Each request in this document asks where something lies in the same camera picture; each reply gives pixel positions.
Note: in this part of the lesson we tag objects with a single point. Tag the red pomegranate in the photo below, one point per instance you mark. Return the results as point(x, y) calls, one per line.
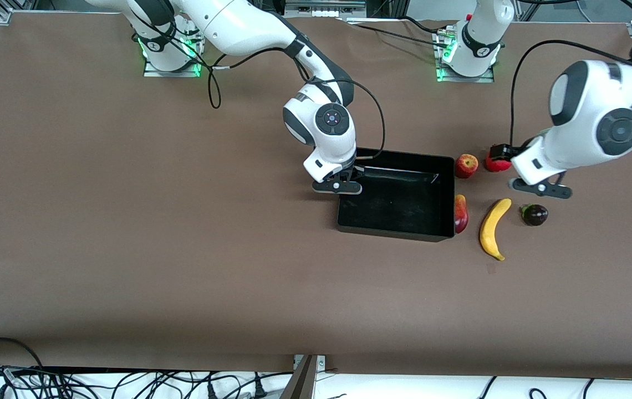
point(496, 165)

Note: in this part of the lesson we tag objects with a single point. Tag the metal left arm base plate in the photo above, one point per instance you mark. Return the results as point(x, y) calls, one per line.
point(465, 79)

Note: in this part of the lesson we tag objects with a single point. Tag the dark grey post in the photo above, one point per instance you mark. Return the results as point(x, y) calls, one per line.
point(302, 382)

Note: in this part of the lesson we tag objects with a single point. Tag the red yellow mango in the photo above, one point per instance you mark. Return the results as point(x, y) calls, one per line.
point(461, 216)

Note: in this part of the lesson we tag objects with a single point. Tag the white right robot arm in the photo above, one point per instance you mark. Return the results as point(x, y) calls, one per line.
point(249, 27)

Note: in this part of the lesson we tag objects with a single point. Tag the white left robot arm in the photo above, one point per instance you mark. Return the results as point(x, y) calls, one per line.
point(587, 122)

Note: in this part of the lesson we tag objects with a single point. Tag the red yellow apple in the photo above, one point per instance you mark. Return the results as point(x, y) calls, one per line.
point(466, 166)

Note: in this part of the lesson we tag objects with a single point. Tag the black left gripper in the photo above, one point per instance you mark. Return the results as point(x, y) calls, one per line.
point(500, 152)

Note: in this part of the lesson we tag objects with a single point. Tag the grey power strip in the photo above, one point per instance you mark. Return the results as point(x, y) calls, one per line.
point(324, 8)

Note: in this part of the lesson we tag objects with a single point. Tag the brown table cover sheet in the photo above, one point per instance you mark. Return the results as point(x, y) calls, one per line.
point(183, 233)

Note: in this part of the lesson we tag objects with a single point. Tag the yellow banana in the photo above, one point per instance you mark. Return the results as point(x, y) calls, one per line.
point(490, 227)

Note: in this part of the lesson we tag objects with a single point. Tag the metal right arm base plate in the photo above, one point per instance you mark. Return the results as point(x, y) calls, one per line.
point(172, 73)

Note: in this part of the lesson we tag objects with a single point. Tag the black rectangular plastic box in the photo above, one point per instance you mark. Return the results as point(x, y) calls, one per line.
point(399, 210)

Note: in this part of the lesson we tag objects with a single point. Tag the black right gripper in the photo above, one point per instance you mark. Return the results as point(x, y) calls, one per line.
point(358, 170)

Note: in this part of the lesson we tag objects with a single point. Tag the small metal bracket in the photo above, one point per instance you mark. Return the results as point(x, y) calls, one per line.
point(321, 363)

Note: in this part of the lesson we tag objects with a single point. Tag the dark purple eggplant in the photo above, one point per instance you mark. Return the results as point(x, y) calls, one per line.
point(535, 215)

